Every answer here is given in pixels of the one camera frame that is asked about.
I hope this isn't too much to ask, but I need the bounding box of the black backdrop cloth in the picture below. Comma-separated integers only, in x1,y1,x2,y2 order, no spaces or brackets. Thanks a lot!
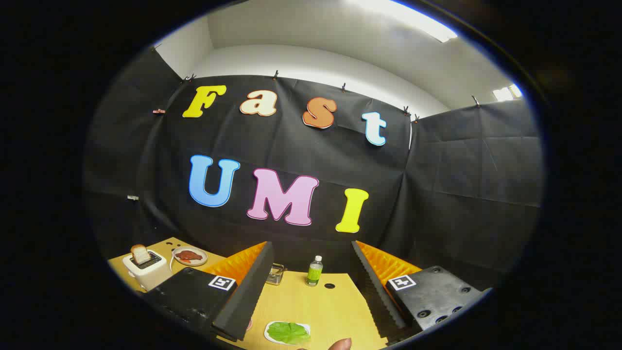
83,46,544,292

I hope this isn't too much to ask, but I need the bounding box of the white bread slice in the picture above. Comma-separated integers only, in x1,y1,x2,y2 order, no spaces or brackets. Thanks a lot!
130,244,152,265

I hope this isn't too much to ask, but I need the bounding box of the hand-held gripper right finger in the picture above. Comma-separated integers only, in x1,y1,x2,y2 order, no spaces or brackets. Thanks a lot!
351,240,491,343

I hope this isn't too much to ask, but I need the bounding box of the row of black cloth clips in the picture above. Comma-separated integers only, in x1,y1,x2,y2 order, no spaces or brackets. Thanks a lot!
152,44,482,122

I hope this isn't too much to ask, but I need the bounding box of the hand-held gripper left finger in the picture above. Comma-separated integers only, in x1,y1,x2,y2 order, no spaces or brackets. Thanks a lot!
143,241,275,342

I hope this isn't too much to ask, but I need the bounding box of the metal cutlery holder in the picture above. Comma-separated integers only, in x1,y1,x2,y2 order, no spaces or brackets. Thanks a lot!
266,263,287,286

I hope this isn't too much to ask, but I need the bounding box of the bright window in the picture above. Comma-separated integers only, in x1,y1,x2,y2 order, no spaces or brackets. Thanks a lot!
492,84,523,102

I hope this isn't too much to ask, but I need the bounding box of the white toaster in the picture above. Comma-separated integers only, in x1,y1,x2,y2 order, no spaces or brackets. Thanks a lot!
122,249,173,292

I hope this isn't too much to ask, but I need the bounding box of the round grey plate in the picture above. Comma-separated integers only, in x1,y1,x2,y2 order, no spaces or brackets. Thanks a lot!
172,246,208,267

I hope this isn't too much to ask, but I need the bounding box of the green lettuce leaf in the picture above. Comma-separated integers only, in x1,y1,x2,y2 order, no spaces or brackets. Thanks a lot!
267,322,311,345

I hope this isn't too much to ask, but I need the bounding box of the green drink bottle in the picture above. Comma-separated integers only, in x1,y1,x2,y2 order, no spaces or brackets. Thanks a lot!
305,256,324,287

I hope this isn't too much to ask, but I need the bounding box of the white rounded plate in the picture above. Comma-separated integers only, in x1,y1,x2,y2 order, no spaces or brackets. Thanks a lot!
264,321,311,346

